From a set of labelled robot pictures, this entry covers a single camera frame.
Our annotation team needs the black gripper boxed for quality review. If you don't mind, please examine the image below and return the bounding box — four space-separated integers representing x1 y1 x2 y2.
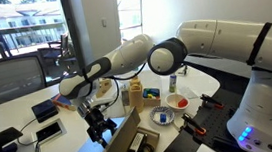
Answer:
84 105 121 151

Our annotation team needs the brown cardboard box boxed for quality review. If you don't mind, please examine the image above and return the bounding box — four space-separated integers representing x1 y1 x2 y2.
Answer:
93 104 162 152

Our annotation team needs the black power adapter brick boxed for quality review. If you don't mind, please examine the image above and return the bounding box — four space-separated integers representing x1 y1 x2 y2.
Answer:
127 131 147 152

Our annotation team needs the clear plastic container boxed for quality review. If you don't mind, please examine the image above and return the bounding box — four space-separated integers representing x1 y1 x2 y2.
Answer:
119 82 132 109

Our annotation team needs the wooden block holder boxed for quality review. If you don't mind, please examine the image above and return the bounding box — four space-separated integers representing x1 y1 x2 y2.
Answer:
93 77 115 100

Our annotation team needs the beige water bottle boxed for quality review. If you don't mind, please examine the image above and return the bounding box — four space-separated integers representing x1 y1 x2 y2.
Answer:
126 74 147 115

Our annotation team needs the blue patterned plate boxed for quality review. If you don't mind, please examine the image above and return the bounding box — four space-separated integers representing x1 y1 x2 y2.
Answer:
148 104 177 128

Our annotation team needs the orange and blue book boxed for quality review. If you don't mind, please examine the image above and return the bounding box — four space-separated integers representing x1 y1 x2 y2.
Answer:
49 91 77 114

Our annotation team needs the wooden box of blocks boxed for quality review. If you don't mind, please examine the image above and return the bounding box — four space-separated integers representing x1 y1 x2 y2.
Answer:
141 86 163 108

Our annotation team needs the table power outlet panel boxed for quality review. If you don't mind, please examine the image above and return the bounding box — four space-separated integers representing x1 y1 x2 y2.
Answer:
29 118 69 145

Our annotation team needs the large blue toy block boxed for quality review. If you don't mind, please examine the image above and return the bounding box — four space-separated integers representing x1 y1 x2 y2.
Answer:
149 88 161 99

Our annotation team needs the black rectangular box device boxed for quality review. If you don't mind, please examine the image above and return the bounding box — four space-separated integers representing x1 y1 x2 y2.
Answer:
30 98 61 125

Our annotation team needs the white bowl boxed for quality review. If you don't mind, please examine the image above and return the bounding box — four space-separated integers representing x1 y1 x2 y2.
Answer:
164 91 192 114

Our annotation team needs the red block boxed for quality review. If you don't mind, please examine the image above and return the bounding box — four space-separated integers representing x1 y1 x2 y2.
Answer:
176 97 189 109

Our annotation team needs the tube with blue cap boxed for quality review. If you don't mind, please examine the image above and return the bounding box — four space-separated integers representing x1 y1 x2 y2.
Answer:
167 73 180 94

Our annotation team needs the black clamp orange tip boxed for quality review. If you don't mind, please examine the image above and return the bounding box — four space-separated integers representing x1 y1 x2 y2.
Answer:
181 111 208 139
199 91 226 112

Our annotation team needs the clear plastic bag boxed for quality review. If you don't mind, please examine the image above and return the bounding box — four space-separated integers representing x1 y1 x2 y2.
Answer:
176 84 200 101

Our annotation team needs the dark balcony chair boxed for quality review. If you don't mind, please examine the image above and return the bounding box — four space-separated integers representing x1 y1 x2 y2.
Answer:
36 31 78 69

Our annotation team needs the grey mesh office chair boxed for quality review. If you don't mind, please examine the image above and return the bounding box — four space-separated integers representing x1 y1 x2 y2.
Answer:
0 54 50 107

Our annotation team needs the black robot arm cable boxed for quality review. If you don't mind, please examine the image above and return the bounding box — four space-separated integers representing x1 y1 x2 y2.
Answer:
101 62 154 107

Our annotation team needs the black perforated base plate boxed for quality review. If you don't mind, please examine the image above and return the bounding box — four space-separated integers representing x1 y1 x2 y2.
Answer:
155 85 252 152

